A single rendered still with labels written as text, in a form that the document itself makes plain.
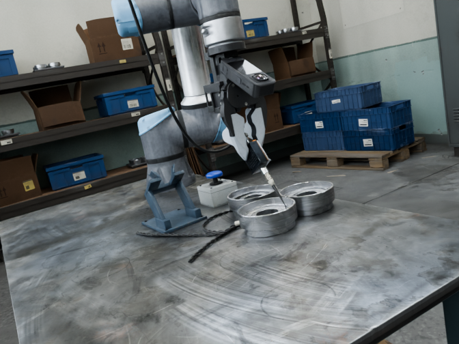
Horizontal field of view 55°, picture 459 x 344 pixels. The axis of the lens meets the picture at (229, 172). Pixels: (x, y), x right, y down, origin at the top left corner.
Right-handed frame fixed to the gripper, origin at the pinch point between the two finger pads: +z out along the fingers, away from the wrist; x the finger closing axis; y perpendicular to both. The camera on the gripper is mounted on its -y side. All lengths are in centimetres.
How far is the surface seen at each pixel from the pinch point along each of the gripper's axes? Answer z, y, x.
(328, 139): 65, 282, -293
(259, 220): 10.0, -8.2, 7.0
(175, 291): 13.4, -12.5, 25.7
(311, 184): 9.9, -1.2, -11.9
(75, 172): 36, 349, -39
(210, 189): 8.8, 17.9, 1.0
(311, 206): 11.3, -8.2, -4.8
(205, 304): 13.4, -19.6, 24.9
